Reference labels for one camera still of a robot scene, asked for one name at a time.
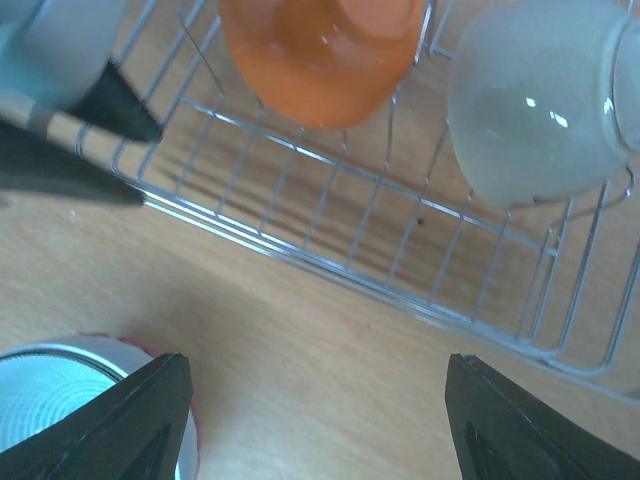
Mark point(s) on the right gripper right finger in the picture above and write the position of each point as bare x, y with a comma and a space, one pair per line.
501, 431

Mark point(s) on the orange white ceramic bowl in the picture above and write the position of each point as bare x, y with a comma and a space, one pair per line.
322, 64

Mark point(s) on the chrome wire dish rack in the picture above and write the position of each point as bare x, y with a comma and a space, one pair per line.
383, 208

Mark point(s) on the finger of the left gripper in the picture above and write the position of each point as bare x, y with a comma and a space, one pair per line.
111, 104
31, 163

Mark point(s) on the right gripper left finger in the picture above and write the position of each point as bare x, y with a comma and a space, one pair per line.
115, 425

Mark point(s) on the teal patterned ceramic bowl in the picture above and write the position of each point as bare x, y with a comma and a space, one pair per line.
60, 395

